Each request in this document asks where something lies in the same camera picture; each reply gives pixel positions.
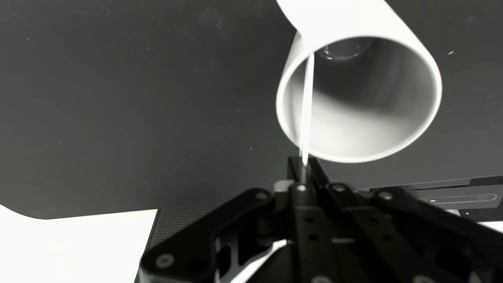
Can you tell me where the flat black box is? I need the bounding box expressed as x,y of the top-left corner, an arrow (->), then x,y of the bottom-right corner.
367,174 -> 503,223

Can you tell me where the white ceramic mug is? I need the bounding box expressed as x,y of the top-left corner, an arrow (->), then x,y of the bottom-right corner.
276,0 -> 444,165

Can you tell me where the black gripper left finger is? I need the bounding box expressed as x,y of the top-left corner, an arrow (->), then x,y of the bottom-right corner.
134,155 -> 343,283

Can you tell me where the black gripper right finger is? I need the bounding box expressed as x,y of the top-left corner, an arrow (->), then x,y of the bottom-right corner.
309,155 -> 503,283

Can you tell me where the white plastic spoon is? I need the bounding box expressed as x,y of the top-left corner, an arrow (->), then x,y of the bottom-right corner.
299,52 -> 318,165

